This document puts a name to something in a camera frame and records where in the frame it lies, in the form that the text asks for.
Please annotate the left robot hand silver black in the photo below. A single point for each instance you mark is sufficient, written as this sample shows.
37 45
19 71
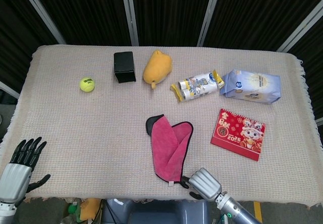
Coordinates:
15 181

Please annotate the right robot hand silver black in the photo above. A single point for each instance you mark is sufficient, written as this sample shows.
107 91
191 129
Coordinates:
205 183

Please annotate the pink cloth with black trim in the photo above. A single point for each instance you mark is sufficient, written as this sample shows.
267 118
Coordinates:
166 145

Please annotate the right robot arm grey-blue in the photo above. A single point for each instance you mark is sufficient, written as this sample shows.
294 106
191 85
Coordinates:
234 210

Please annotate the red 2026 desk calendar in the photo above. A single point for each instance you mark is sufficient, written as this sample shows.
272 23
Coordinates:
237 135

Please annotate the grey-blue robot torso base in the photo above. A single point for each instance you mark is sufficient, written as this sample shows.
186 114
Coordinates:
156 214

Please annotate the green toy on floor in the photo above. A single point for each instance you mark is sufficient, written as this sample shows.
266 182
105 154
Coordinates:
73 209

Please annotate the beige woven tablecloth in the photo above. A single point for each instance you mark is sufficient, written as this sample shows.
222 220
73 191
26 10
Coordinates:
75 133

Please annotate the orange plush on floor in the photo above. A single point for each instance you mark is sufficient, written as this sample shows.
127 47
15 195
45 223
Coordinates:
89 209

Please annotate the white yellow bag roll pack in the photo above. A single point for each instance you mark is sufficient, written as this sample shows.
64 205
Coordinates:
199 85

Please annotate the blue snack bag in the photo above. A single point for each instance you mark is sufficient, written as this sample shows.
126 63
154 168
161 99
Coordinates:
252 86

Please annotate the yellow-green tennis ball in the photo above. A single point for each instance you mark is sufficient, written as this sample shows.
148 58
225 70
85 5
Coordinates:
87 84

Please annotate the orange plush toy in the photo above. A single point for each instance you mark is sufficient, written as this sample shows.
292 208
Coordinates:
156 67

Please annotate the black cube box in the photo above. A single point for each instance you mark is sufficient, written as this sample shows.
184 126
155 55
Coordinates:
124 66

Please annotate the aluminium frame post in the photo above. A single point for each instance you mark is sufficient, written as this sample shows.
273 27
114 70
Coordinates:
209 14
319 122
8 89
130 14
41 12
300 28

